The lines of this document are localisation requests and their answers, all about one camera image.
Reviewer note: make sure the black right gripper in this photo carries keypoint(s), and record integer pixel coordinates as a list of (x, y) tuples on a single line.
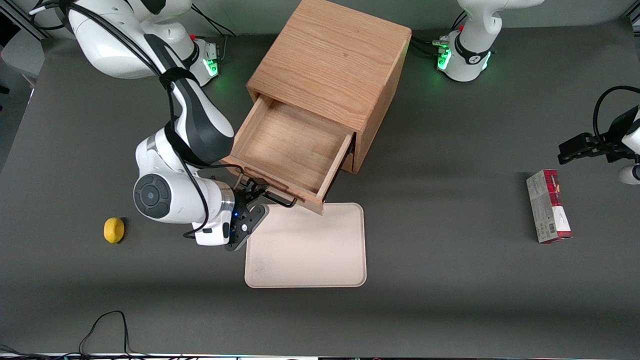
[(243, 197)]

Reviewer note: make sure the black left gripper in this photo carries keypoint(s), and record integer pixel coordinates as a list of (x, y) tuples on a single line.
[(613, 138)]

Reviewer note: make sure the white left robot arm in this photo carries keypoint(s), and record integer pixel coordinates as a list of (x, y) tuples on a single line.
[(470, 55)]

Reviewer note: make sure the wooden drawer cabinet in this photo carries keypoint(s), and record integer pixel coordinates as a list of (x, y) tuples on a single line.
[(340, 55)]

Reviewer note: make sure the grey and red carton box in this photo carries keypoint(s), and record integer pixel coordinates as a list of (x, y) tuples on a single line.
[(547, 210)]

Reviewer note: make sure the cream rectangular tray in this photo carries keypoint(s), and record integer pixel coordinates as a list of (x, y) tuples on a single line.
[(310, 250)]

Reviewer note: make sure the yellow lemon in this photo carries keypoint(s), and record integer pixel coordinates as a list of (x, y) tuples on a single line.
[(114, 230)]

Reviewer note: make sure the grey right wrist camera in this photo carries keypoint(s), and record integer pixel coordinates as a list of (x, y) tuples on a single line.
[(247, 225)]

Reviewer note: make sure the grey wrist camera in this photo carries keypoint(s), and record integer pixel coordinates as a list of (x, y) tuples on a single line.
[(247, 225), (629, 175)]

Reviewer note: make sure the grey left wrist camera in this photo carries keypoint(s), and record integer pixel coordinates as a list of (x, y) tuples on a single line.
[(629, 175)]

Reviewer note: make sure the grey metal frame rail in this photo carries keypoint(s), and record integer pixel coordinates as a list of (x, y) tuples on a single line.
[(25, 25)]

